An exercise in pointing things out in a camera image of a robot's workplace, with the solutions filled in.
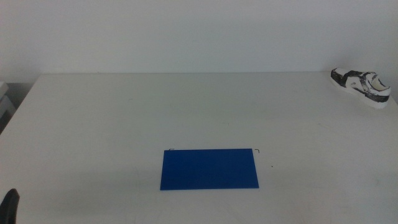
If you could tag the black and white shoe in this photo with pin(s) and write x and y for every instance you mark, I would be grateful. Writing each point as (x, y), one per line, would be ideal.
(357, 84)

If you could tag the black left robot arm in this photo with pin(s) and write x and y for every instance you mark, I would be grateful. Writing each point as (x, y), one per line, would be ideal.
(9, 207)

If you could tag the blue rectangular mat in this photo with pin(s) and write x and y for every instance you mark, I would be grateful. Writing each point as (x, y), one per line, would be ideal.
(209, 169)

